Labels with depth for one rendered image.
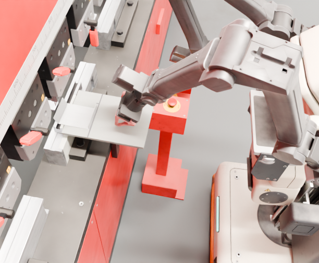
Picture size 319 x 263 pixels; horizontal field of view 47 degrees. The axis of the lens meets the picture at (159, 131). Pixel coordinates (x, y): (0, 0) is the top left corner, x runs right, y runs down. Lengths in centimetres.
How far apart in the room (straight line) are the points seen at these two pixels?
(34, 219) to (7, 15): 58
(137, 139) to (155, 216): 101
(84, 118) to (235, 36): 71
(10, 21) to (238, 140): 189
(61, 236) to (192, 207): 112
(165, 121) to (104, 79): 30
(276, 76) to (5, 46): 48
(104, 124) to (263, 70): 70
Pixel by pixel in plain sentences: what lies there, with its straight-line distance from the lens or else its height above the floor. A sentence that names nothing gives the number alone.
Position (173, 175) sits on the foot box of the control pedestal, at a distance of 208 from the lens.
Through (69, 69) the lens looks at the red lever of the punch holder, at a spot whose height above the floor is 127.
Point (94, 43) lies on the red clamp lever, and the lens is 118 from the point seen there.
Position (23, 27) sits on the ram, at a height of 147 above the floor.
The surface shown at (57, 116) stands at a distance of 120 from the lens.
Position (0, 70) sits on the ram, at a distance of 73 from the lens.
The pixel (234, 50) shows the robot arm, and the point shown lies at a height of 157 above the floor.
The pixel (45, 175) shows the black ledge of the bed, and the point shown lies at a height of 88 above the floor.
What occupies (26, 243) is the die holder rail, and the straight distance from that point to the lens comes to 108.
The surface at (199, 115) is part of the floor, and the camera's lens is 248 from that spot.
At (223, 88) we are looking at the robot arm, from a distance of 61.
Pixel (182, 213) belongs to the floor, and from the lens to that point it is 212.
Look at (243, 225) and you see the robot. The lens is 185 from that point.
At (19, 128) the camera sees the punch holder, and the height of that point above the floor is 130.
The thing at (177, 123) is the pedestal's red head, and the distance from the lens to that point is 151.
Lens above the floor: 196
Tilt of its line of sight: 56 degrees down
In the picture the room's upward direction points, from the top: 6 degrees clockwise
